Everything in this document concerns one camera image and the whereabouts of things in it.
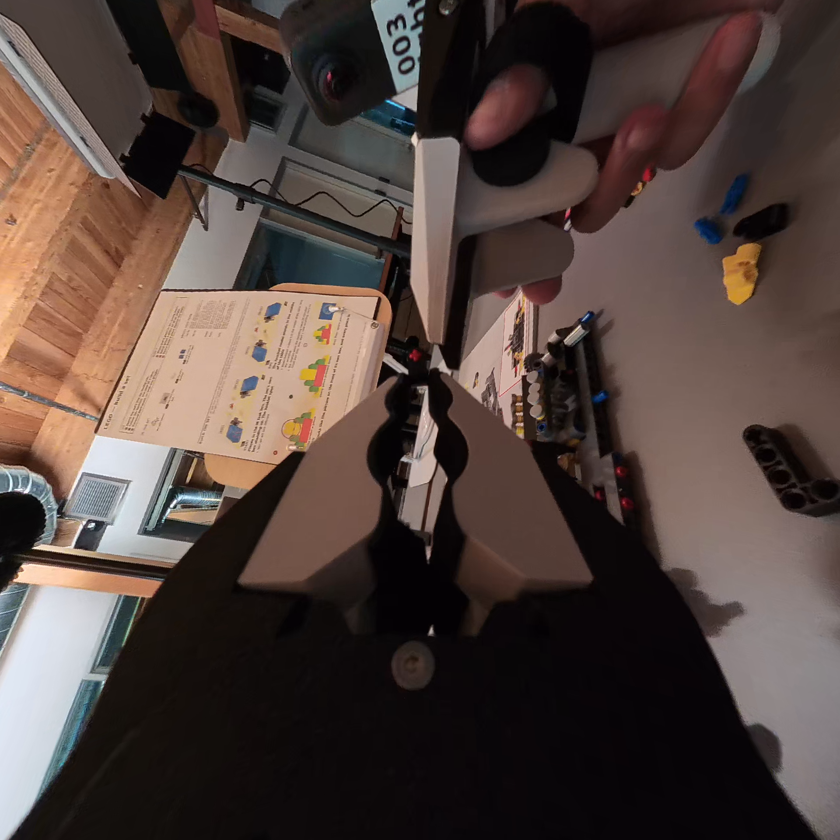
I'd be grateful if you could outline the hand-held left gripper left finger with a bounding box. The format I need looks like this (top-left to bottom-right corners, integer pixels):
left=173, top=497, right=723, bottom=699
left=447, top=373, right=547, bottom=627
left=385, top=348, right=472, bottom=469
left=236, top=374, right=404, bottom=634

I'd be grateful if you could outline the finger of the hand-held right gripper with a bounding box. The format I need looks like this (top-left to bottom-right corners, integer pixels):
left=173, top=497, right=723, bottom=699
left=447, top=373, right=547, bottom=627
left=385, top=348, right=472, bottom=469
left=436, top=233, right=479, bottom=370
left=409, top=133, right=462, bottom=347

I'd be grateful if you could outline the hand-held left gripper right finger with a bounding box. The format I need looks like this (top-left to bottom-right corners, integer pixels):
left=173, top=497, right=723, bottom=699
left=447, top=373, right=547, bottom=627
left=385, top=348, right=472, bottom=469
left=428, top=369, right=595, bottom=635

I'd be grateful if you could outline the lego instruction booklet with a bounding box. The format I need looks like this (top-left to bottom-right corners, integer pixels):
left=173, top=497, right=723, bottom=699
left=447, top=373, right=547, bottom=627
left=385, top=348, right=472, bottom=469
left=459, top=289, right=539, bottom=421

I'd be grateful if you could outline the lego car chassis model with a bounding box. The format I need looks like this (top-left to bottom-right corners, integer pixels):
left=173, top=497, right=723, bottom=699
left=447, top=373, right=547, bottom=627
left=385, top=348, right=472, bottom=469
left=512, top=310, right=647, bottom=526

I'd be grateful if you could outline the black angled lego beam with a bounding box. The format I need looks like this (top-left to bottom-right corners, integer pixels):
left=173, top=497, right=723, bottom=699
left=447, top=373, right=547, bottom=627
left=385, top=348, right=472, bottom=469
left=743, top=423, right=840, bottom=519

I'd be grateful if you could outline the small yellow lego connector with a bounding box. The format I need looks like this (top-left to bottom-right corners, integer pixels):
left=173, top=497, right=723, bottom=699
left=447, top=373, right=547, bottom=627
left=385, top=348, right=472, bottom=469
left=722, top=241, right=763, bottom=306

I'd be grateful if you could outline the person's right hand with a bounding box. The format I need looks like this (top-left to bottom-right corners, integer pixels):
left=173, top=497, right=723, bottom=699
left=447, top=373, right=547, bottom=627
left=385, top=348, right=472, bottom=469
left=462, top=0, right=785, bottom=306

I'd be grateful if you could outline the black metal pole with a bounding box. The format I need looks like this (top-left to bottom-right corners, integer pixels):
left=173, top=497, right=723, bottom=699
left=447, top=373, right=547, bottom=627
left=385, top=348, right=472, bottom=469
left=177, top=164, right=411, bottom=257

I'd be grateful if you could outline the wooden instruction board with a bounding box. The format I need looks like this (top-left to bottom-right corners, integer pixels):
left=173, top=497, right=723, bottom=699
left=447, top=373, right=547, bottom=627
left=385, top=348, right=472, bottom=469
left=95, top=282, right=393, bottom=492

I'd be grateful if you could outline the metal vent grille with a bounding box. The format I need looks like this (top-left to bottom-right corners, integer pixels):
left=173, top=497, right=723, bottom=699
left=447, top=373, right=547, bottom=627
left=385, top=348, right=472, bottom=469
left=64, top=472, right=132, bottom=526

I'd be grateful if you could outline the white ceiling appliance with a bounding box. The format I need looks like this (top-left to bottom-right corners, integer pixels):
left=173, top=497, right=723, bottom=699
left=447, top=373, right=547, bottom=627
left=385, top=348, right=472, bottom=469
left=0, top=0, right=155, bottom=198

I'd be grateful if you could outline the black hanging cable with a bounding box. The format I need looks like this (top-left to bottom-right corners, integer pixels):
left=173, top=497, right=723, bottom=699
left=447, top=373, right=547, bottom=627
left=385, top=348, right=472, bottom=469
left=252, top=178, right=406, bottom=221

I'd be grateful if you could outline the silver air duct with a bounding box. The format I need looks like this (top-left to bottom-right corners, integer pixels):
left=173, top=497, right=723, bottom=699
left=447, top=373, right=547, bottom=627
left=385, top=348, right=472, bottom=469
left=0, top=462, right=60, bottom=651

